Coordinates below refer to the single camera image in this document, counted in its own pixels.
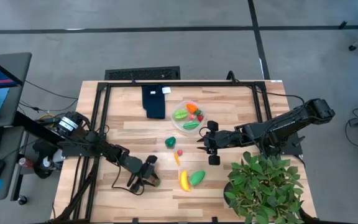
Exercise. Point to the dark navy folded cloth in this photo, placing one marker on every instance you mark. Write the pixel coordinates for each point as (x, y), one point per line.
(154, 104)

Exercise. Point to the white plastic bottle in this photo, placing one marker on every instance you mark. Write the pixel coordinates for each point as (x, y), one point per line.
(46, 162)

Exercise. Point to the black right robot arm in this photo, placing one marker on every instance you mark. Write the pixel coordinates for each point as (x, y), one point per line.
(284, 124)

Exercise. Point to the yellow toy banana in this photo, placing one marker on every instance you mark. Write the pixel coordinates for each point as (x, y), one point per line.
(184, 181)

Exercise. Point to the clear plastic tupperware container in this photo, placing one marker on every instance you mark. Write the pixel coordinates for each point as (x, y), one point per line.
(177, 123)

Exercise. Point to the green toy pea pod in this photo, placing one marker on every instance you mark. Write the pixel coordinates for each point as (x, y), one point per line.
(191, 125)

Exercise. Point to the black caster wheel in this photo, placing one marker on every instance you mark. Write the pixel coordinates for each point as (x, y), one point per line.
(23, 200)

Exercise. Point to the dark green toy pepper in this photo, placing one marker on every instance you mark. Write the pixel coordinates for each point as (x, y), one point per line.
(170, 142)

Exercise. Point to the red toy strawberry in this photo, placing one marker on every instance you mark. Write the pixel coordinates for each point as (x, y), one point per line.
(200, 118)
(158, 183)

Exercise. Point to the orange toy carrot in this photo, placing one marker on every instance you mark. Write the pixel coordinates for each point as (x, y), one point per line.
(192, 108)

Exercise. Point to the grey desk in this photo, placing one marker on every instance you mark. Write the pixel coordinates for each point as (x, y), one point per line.
(14, 93)

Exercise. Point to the black support bar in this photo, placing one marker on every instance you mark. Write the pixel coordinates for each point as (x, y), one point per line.
(36, 127)

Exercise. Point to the black metal table frame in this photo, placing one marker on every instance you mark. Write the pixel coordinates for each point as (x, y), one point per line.
(182, 84)

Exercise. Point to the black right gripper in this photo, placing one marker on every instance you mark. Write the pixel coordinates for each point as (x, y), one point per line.
(225, 139)

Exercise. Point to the green potted plant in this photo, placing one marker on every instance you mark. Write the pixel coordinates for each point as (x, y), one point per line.
(264, 189)

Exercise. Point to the green toy avocado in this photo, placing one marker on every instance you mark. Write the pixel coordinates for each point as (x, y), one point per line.
(196, 177)

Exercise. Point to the yellow orange toy chili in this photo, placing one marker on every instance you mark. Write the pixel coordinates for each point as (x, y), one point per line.
(176, 158)

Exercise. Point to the black round stand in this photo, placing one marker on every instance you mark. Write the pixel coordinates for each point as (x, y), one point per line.
(42, 172)

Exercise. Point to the white paper label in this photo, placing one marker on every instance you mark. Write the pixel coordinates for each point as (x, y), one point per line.
(166, 90)

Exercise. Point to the red soda can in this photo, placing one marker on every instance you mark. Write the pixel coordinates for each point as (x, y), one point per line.
(26, 162)

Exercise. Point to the light green toy lettuce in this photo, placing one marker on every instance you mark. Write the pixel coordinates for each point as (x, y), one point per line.
(181, 114)

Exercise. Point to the small red toy tomato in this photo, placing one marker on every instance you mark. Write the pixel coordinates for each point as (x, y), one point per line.
(179, 152)

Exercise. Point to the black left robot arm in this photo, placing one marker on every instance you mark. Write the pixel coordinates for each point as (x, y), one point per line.
(104, 149)

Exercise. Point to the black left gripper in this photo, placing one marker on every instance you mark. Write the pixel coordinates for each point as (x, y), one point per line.
(141, 169)

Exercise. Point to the black floor vent grille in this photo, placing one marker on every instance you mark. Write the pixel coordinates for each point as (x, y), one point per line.
(142, 73)

